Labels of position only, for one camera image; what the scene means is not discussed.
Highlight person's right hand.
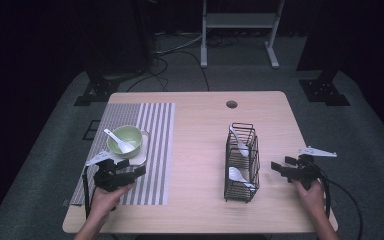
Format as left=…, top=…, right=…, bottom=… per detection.
left=294, top=181, right=326, bottom=218

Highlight white metal stand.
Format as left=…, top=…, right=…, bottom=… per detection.
left=200, top=0, right=286, bottom=70

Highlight black wire rack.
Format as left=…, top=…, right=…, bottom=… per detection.
left=224, top=122, right=261, bottom=203

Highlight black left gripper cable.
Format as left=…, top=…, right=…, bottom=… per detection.
left=81, top=165, right=93, bottom=220

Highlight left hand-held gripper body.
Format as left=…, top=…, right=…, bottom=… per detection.
left=85, top=150, right=138, bottom=193

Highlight white square plate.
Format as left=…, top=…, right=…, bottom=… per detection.
left=126, top=129, right=150, bottom=167

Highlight white ceramic spoon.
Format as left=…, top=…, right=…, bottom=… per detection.
left=228, top=166, right=257, bottom=190
left=103, top=128, right=136, bottom=154

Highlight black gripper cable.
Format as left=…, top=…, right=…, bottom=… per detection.
left=314, top=165, right=364, bottom=240
left=81, top=165, right=93, bottom=220

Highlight grey striped placemat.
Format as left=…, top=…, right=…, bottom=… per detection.
left=69, top=102, right=176, bottom=206

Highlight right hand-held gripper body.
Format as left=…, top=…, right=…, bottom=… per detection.
left=288, top=145, right=338, bottom=191

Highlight green bowl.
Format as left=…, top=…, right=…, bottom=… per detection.
left=106, top=125, right=144, bottom=160

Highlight black stand base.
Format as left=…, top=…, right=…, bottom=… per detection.
left=298, top=68, right=351, bottom=107
left=74, top=66, right=121, bottom=107

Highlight black floor cables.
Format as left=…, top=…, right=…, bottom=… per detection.
left=126, top=33, right=234, bottom=93

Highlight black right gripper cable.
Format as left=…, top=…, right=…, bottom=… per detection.
left=314, top=165, right=364, bottom=240

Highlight person's left hand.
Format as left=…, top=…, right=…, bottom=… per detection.
left=88, top=183, right=134, bottom=221

